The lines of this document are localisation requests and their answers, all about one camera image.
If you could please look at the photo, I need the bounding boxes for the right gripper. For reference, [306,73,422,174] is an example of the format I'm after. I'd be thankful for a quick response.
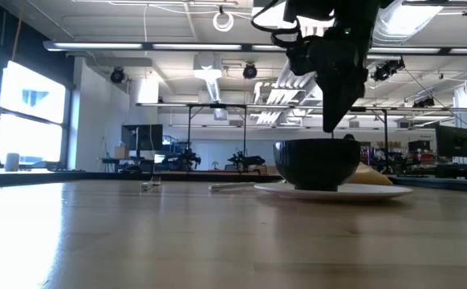
[308,26,373,134]

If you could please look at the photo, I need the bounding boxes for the black bowl with red inside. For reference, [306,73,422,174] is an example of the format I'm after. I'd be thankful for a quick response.
[272,138,362,192]

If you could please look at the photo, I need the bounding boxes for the silver metal fork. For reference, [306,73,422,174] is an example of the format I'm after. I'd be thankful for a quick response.
[140,175,163,191]

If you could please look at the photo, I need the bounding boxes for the round black ceiling spotlight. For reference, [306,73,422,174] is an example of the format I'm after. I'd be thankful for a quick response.
[109,66,126,84]
[242,62,258,80]
[372,57,406,83]

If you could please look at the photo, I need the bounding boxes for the yellow cloth napkin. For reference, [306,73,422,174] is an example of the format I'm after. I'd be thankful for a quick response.
[347,161,394,187]

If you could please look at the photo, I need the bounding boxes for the long ceiling light bar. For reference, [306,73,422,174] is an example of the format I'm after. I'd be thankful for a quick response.
[368,47,467,55]
[43,39,289,52]

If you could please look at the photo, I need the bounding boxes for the white round plate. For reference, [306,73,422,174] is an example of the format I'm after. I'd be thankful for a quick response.
[253,182,414,201]

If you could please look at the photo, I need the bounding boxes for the black computer monitor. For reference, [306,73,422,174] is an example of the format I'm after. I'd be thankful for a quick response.
[120,124,164,153]
[435,124,467,158]

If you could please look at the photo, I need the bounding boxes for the large bright window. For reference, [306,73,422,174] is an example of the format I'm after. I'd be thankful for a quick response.
[0,59,67,165]

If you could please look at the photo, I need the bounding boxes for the white cylinder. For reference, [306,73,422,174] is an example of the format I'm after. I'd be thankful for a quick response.
[4,152,21,173]

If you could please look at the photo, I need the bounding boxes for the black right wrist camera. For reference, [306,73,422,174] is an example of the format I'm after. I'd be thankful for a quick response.
[285,39,323,77]

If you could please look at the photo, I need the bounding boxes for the black camera cable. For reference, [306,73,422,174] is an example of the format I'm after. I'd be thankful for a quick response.
[250,0,301,51]

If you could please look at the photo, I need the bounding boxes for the black metal rig frame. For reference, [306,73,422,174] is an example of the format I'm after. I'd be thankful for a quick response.
[185,103,249,173]

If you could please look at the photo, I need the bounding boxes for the white cable coil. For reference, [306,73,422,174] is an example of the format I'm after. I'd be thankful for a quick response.
[212,10,235,33]

